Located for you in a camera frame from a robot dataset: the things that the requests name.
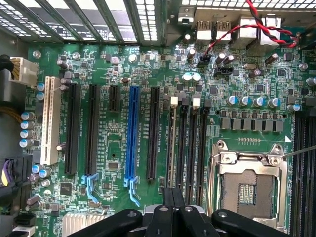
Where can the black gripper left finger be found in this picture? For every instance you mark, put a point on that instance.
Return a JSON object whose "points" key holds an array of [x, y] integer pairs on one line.
{"points": [[160, 222]]}

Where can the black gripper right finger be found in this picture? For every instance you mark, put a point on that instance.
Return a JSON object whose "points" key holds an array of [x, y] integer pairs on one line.
{"points": [[190, 222]]}

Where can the RAM slot with white latches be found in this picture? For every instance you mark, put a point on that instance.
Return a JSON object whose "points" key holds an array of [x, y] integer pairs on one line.
{"points": [[193, 153], [309, 185], [174, 101]]}

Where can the RAM slot with black latches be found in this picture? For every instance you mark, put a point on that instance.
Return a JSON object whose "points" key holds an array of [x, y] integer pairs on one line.
{"points": [[298, 185], [203, 153], [183, 148]]}

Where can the thin steel locking lever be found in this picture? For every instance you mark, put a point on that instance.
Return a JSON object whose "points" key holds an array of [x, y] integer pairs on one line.
{"points": [[212, 182], [300, 151]]}

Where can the CPU socket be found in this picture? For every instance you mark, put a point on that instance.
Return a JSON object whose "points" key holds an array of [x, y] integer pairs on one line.
{"points": [[247, 187]]}

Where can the silver socket cover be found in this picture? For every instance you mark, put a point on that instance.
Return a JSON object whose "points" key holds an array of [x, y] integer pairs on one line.
{"points": [[229, 158]]}

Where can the silver finned heatsink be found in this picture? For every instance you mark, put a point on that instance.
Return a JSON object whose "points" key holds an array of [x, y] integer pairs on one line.
{"points": [[74, 219]]}

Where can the long black expansion slot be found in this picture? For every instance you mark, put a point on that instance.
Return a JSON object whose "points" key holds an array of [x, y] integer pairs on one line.
{"points": [[92, 128], [153, 133], [72, 128]]}

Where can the green motherboard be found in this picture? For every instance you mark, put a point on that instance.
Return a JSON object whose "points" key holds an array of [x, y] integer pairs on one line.
{"points": [[118, 138]]}

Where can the blue expansion slot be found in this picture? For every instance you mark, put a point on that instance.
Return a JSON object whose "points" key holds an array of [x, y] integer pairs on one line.
{"points": [[132, 128]]}

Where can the short black expansion slot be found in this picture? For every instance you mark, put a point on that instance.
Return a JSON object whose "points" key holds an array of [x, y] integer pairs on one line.
{"points": [[114, 98]]}

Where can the black wide power plug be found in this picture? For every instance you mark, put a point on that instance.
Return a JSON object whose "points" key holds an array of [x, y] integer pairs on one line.
{"points": [[24, 168]]}

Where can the white expansion slot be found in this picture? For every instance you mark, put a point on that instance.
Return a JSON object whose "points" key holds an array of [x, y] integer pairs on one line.
{"points": [[49, 123]]}

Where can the white power plug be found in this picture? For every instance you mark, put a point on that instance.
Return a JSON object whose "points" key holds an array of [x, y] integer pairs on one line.
{"points": [[24, 71]]}

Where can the silver open PC case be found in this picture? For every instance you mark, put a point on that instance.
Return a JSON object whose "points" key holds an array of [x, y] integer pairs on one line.
{"points": [[10, 42]]}

